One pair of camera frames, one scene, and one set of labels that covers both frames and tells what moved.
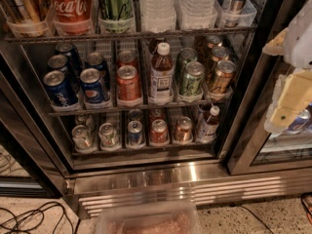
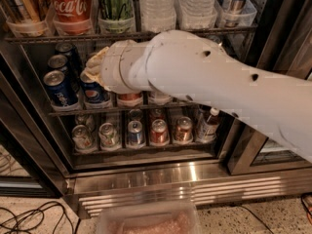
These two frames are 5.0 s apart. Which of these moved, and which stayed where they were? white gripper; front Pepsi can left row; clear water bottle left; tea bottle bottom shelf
Moved: white gripper
Stayed: clear water bottle left; front Pepsi can left row; tea bottle bottom shelf
